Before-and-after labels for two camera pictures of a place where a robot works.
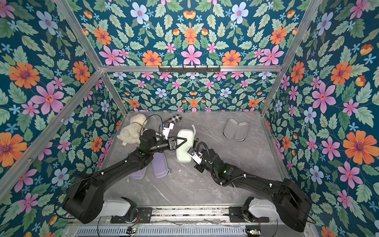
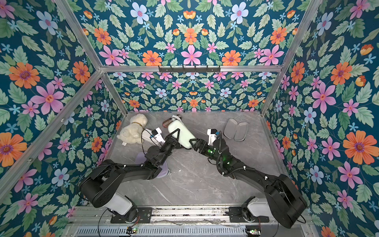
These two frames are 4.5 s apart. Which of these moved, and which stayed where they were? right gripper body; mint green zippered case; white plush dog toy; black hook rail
Moved: right gripper body; mint green zippered case
Stayed: white plush dog toy; black hook rail
